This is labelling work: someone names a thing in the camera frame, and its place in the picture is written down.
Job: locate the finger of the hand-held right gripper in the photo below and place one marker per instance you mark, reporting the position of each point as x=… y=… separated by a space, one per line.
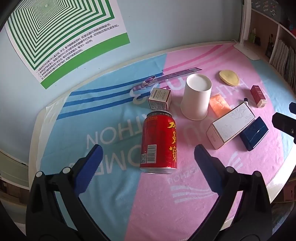
x=283 y=124
x=293 y=107

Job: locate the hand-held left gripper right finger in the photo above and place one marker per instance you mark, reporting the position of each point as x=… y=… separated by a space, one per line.
x=205 y=166

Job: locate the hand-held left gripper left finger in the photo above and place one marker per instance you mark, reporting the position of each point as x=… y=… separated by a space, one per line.
x=92 y=162

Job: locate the maroon carton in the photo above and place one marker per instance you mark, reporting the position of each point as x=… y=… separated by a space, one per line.
x=259 y=96

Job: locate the white tube with dark cap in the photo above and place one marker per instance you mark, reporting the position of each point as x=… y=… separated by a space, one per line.
x=245 y=100

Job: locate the red drink can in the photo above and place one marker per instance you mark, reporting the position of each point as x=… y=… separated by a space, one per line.
x=157 y=139

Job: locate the white paper cup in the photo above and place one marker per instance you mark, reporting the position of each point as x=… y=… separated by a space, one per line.
x=196 y=102

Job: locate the yellow round sponge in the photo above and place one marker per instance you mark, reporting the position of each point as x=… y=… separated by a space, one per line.
x=229 y=78

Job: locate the purple toothbrush package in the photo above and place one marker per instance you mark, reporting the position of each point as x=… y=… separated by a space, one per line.
x=166 y=76

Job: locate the navy blue box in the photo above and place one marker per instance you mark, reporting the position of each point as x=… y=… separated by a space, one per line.
x=254 y=134

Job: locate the long white patterned box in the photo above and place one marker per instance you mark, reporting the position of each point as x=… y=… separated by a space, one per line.
x=231 y=126

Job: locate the row of grey notebooks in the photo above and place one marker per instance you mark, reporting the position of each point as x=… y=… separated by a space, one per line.
x=283 y=58

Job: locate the pink and blue printed towel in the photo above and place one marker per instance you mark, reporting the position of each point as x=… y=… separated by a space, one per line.
x=111 y=111

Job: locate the orange clay packet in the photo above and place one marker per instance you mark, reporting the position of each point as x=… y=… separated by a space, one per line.
x=219 y=105

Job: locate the dark pen holder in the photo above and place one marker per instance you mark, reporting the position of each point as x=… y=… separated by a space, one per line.
x=269 y=47

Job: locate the white desk lamp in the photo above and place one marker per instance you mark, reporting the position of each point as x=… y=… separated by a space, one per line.
x=246 y=51

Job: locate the small white carton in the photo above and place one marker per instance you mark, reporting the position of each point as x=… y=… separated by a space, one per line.
x=159 y=99

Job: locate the green bottle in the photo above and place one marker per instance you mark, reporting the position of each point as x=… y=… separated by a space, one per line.
x=253 y=36

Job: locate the white-edged bookshelf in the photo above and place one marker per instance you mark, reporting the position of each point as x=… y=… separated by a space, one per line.
x=266 y=23

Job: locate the green striped wall poster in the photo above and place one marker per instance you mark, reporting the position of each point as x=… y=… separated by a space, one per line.
x=57 y=34

